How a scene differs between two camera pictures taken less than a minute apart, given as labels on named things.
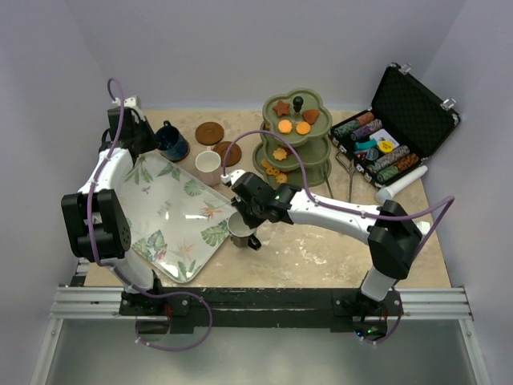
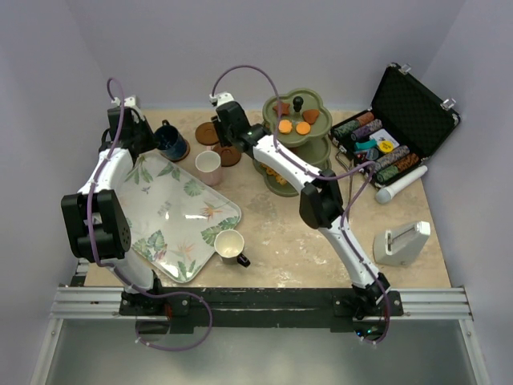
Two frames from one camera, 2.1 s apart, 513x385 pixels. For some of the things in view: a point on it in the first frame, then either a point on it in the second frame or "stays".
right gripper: (240, 203) to (224, 142)
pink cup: (208, 165) stays
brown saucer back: (209, 133) stays
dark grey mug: (241, 235) to (228, 245)
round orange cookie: (284, 126) stays
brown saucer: (233, 156) stays
